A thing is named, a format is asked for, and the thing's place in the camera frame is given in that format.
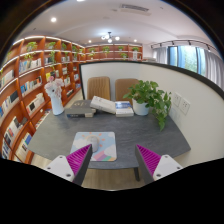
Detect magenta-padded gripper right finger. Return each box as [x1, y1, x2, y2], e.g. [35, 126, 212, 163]
[134, 143, 184, 186]

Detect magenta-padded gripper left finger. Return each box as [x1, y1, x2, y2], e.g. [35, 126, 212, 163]
[44, 143, 95, 187]

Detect pastel sun cloud mouse pad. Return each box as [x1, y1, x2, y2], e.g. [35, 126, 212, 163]
[69, 131, 118, 163]

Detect thick dark hardcover book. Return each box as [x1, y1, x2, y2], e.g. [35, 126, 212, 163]
[68, 99, 98, 114]
[64, 109, 96, 119]

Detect blue and white book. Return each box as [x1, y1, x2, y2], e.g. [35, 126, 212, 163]
[114, 100, 135, 118]

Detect white vase with pink flowers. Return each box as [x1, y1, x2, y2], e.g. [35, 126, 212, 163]
[44, 77, 65, 116]

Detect green plant in white pot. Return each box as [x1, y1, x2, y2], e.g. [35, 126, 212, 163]
[123, 79, 173, 132]

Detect orange wooden bookshelf unit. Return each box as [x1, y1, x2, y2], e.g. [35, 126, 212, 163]
[0, 35, 144, 164]

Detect white curtain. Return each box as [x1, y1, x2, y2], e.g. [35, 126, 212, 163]
[152, 46, 169, 65]
[203, 49, 224, 91]

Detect window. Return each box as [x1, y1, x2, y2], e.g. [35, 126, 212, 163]
[167, 44, 206, 77]

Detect multi-bulb ceiling lamp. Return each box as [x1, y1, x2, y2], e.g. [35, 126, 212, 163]
[100, 31, 121, 44]

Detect recessed ceiling lights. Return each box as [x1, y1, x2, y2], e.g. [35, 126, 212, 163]
[49, 0, 86, 24]

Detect ceiling air vent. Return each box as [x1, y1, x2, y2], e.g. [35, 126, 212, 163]
[119, 3, 150, 14]

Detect white wall socket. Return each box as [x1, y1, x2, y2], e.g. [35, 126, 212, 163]
[171, 92, 183, 108]
[179, 97, 191, 116]

